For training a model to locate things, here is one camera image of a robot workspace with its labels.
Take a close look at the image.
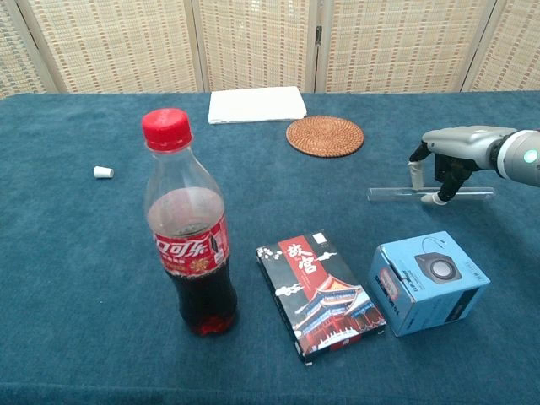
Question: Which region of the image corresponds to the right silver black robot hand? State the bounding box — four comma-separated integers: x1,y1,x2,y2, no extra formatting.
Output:
408,125,518,208

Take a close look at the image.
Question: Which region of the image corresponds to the clear glass test tube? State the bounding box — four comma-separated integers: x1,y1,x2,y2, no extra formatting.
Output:
366,186,495,203

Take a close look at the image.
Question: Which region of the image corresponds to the round woven brown coaster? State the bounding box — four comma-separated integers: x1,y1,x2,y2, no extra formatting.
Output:
285,116,365,159

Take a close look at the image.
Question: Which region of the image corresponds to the light blue speaker box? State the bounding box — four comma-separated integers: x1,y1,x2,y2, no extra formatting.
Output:
366,229,492,338

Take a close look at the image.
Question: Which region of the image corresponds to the white folded cloth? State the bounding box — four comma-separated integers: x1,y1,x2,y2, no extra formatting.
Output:
208,85,308,126

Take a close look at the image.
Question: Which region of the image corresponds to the black red card box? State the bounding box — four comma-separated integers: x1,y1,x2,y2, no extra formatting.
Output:
255,229,387,367

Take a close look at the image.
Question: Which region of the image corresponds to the cola bottle with red cap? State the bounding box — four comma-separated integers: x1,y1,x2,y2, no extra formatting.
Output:
141,107,239,338

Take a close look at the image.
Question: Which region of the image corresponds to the bamboo folding screen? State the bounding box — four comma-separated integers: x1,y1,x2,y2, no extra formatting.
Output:
0,0,540,100

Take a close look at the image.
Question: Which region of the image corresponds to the dark blue table cloth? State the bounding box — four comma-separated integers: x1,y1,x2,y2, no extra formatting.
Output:
0,90,540,405

